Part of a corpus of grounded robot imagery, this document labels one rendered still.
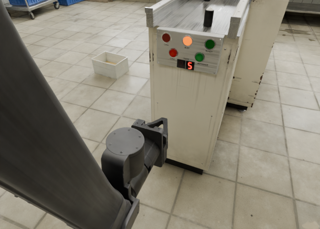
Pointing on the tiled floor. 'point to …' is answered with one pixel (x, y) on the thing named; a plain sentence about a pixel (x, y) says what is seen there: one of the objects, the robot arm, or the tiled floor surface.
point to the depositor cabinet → (254, 43)
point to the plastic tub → (110, 64)
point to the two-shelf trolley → (33, 5)
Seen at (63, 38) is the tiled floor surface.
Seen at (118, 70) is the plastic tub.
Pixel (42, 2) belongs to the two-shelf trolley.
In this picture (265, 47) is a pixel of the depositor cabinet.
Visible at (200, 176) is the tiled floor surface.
